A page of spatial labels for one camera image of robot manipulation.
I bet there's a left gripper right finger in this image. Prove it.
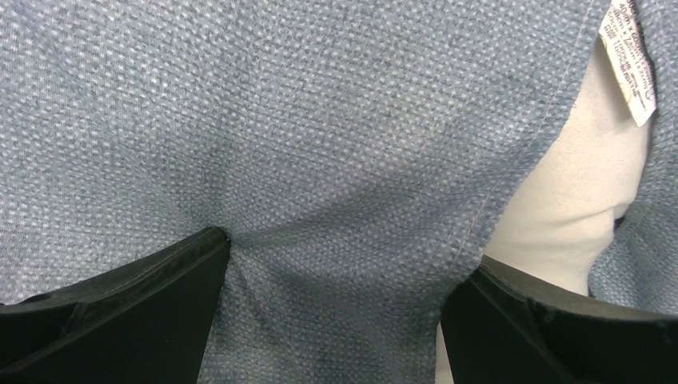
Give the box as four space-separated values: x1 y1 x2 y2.
441 257 677 383

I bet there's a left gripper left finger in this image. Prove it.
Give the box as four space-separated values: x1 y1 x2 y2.
1 227 230 383

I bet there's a cream white pillow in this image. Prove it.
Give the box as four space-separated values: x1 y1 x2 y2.
436 35 656 383

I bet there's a patchwork and blue pillowcase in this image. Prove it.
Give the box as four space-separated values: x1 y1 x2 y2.
1 1 677 383

